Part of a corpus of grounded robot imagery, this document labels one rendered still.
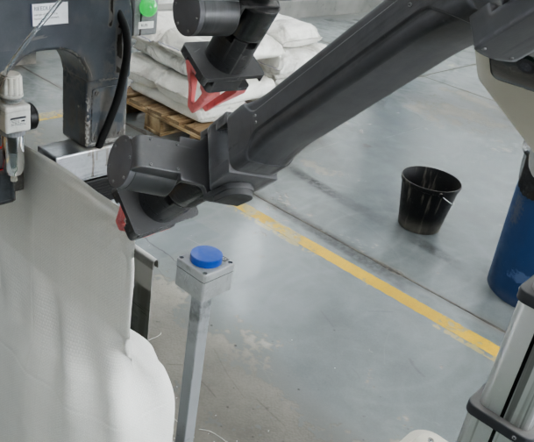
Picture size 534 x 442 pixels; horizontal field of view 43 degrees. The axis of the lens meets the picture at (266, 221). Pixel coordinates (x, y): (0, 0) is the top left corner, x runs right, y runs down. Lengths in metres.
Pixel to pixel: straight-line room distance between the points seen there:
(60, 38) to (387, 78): 0.60
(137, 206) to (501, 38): 0.50
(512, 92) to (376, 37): 0.49
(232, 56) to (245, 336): 1.69
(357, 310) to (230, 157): 2.09
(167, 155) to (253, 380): 1.64
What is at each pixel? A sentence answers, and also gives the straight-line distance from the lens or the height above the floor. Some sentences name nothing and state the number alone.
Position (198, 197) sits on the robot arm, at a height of 1.17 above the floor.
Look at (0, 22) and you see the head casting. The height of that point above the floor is 1.27.
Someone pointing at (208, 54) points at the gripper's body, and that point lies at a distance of 0.90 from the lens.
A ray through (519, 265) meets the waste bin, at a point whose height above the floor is 0.19.
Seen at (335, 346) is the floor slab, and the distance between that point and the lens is 2.51.
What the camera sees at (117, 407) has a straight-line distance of 1.02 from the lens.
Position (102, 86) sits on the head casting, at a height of 1.17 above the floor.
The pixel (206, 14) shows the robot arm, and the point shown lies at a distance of 0.80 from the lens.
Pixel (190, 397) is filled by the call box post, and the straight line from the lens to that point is 1.45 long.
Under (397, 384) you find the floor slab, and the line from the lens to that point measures 2.43.
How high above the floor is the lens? 1.51
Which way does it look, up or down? 28 degrees down
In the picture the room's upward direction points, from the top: 9 degrees clockwise
